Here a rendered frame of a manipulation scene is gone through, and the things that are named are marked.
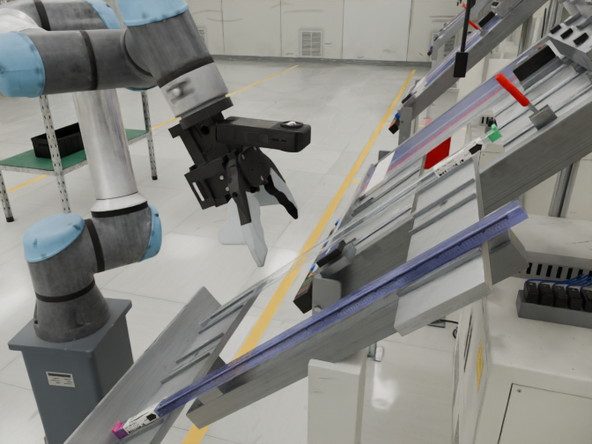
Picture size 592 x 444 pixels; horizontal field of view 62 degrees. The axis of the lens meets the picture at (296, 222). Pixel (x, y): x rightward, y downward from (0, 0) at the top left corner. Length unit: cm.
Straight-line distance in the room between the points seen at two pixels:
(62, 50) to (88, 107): 39
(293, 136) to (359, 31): 914
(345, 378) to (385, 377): 122
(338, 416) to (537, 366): 44
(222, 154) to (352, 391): 33
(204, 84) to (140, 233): 53
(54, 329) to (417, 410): 110
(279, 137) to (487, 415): 66
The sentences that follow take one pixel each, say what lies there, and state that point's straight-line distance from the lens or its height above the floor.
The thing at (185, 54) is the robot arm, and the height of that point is 113.
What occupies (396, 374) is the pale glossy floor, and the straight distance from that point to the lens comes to 182.
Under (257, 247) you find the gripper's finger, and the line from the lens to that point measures 59.
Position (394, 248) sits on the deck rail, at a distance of 83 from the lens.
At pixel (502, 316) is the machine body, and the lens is 106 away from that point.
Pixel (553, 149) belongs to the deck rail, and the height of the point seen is 100.
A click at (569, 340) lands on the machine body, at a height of 62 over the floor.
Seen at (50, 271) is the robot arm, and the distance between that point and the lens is 107.
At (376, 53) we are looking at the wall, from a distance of 969.
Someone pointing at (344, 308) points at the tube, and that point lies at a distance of 42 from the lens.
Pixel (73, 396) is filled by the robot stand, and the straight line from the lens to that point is 121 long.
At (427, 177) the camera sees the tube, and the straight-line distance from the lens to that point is 59.
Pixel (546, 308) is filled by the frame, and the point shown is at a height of 65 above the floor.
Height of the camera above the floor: 119
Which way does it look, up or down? 25 degrees down
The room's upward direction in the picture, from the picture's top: straight up
